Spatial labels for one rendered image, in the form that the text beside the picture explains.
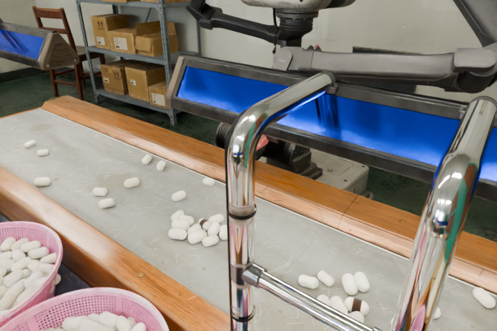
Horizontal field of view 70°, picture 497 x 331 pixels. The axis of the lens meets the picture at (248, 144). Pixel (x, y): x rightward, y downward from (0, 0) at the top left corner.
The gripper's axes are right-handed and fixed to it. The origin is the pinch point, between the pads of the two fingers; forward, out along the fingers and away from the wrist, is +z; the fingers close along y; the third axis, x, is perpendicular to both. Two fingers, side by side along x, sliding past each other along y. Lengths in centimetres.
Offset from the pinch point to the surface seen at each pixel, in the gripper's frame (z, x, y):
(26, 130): 14, 2, -83
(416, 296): 16, -36, 40
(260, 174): -0.9, 12.6, -1.0
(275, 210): 6.4, 9.9, 7.9
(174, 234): 20.7, -4.3, -2.8
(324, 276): 15.3, 0.6, 25.5
